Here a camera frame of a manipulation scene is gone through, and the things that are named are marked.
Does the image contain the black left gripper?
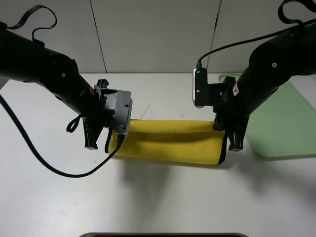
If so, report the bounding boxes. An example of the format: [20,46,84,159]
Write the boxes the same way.
[83,79,116,150]

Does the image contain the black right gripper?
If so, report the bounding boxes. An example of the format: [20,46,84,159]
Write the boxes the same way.
[209,76,249,151]

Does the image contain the yellow towel with black trim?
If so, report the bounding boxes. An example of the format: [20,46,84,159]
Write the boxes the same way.
[116,120,227,165]

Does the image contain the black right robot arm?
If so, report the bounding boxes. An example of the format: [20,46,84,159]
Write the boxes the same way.
[209,23,316,152]

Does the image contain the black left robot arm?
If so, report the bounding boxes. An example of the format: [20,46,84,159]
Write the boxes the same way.
[0,23,113,150]

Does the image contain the light green plastic tray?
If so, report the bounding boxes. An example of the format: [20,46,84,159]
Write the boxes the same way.
[218,73,316,161]

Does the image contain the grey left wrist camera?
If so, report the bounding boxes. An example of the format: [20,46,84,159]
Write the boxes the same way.
[103,89,133,138]

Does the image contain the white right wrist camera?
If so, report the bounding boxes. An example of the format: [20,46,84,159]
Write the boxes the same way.
[193,68,209,108]

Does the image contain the black left camera cable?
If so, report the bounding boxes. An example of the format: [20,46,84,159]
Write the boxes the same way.
[0,95,125,178]

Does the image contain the black camera cable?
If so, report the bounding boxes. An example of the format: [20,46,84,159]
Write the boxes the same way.
[0,95,125,178]
[197,0,316,69]

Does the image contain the black right camera cable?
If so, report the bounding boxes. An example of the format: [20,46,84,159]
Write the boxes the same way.
[197,0,316,69]

